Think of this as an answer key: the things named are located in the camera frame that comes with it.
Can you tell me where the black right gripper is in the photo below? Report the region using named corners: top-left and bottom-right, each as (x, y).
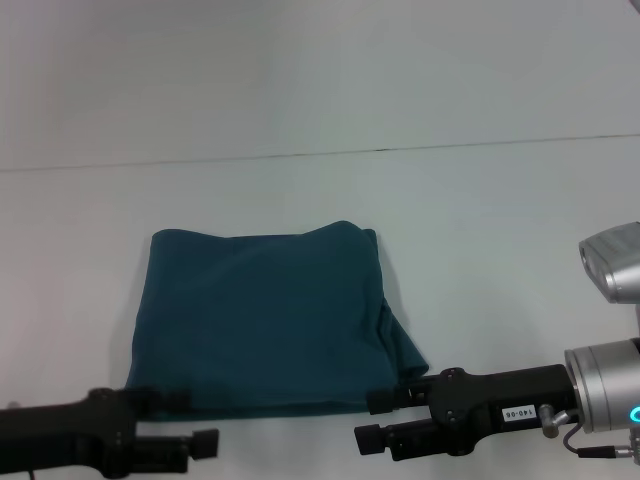
top-left (353, 363), bottom-right (580, 462)

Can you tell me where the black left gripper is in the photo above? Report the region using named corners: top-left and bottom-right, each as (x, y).
top-left (0, 386), bottom-right (221, 480)

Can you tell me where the teal t-shirt with FREE print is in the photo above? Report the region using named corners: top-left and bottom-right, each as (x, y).
top-left (124, 218), bottom-right (432, 422)

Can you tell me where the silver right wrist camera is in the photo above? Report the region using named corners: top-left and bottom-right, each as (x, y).
top-left (578, 219), bottom-right (640, 342)

